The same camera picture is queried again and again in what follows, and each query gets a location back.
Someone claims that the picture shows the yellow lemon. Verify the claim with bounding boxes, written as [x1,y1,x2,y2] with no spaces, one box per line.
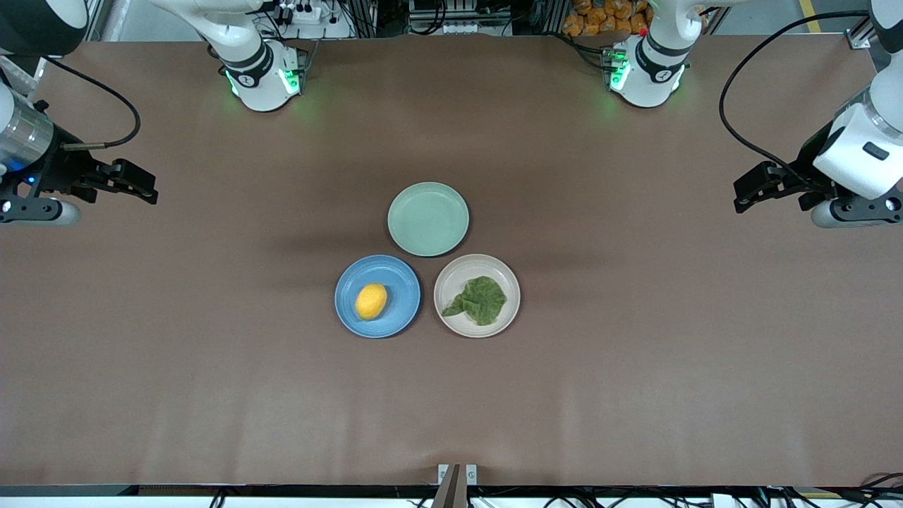
[355,283,389,321]

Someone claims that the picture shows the green lettuce leaf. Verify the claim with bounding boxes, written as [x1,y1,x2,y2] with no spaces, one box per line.
[442,276,508,327]

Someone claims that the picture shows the bag of orange items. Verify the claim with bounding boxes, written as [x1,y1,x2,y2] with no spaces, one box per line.
[562,0,651,37]

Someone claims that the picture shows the white power strip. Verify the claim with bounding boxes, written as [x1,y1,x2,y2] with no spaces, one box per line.
[277,0,324,23]

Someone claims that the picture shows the blue round plate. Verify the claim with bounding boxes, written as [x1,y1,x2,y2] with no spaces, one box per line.
[334,254,422,339]

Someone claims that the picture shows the green round plate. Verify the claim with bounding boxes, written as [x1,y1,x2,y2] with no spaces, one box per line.
[387,181,471,258]

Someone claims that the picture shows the beige round plate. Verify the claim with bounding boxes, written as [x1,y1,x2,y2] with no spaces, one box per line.
[433,253,522,339]

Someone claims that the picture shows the white electronics box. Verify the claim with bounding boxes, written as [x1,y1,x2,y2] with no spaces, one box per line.
[408,0,489,36]

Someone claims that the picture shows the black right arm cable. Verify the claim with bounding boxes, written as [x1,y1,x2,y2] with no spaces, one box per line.
[44,58,142,150]

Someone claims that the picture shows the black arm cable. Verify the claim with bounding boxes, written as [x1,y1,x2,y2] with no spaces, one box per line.
[44,58,142,150]
[719,10,873,190]

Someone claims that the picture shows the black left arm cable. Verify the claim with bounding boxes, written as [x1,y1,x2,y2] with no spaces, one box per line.
[719,10,873,190]

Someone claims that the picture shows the aluminium frame profile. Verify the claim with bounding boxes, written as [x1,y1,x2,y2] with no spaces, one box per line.
[845,16,881,50]

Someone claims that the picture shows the small metal table bracket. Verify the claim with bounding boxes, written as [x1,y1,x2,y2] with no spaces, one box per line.
[437,463,478,488]

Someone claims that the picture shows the dark camera stand pole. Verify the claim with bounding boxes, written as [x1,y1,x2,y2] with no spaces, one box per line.
[431,464,461,508]

